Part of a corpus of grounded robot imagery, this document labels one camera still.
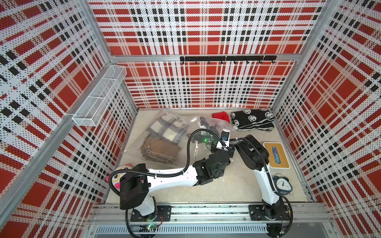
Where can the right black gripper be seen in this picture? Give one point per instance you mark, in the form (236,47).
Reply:
(194,137)

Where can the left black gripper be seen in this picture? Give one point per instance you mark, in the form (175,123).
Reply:
(230,152)

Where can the red knitted scarf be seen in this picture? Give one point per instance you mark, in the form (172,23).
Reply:
(222,116)

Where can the grey white plaid scarf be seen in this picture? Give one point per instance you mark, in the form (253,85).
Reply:
(168,128)

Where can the clear plastic vacuum bag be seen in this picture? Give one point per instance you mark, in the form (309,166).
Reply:
(195,119)

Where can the brown knitted scarf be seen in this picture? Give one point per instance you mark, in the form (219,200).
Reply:
(158,150)

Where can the black smiley pattern scarf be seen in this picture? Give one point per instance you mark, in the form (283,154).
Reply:
(248,120)

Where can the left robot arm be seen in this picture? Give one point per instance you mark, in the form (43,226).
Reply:
(136,185)

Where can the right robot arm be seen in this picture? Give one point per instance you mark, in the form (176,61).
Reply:
(254,156)

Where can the small blue object on tray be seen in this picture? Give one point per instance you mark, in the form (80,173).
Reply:
(276,155)

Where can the white wooden top tray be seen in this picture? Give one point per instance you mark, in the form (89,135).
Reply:
(283,157)

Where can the small alarm clock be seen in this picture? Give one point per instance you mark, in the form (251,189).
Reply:
(282,185)

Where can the pink striped plush toy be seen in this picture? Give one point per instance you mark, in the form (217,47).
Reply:
(116,178)

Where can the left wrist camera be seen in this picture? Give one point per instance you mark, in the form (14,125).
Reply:
(225,137)

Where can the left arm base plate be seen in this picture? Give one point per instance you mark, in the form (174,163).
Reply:
(160,213)

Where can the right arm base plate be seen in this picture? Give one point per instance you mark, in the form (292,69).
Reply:
(269,213)

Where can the black wall hook rail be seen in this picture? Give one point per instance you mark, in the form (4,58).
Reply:
(228,58)

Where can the aluminium front rail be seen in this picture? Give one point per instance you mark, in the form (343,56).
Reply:
(193,213)

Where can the white wire mesh shelf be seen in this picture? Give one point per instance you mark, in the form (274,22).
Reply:
(94,107)

